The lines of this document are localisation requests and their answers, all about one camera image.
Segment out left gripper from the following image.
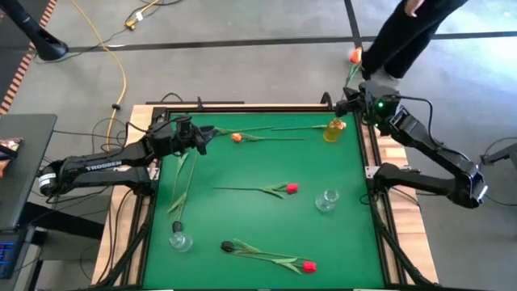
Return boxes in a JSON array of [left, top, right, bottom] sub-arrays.
[[171, 116, 216, 157]]

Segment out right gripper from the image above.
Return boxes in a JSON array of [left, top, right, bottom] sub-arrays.
[[334, 82, 401, 133]]

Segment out green stem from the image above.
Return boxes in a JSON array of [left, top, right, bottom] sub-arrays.
[[167, 154, 199, 234]]

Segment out yellow glass vase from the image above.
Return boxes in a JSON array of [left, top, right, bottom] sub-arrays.
[[322, 117, 345, 143]]

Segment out clear glass vase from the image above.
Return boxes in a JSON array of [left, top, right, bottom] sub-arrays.
[[168, 230, 194, 254], [314, 188, 340, 213]]

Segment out black flat bar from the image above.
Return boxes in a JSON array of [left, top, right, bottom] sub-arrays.
[[145, 100, 246, 106]]

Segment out person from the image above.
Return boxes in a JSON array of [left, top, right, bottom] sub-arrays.
[[360, 0, 469, 84]]

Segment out person's hand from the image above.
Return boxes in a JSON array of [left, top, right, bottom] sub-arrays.
[[403, 0, 425, 18]]

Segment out black desk foot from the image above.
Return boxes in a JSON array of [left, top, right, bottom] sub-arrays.
[[22, 200, 106, 240]]

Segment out dark grey desk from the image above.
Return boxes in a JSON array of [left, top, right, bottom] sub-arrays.
[[0, 113, 58, 232]]

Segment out orange black hazard strip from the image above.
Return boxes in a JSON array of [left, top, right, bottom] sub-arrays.
[[0, 0, 58, 116]]

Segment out colourful snack bag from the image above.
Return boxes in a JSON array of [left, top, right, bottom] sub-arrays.
[[0, 137, 24, 179]]

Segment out black table frame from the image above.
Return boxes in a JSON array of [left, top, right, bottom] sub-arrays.
[[95, 103, 439, 291]]

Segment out yellow extension cable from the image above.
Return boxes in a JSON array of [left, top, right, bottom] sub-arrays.
[[71, 0, 128, 151]]

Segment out yellow plug cable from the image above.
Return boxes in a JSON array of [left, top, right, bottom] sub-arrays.
[[124, 0, 162, 32]]

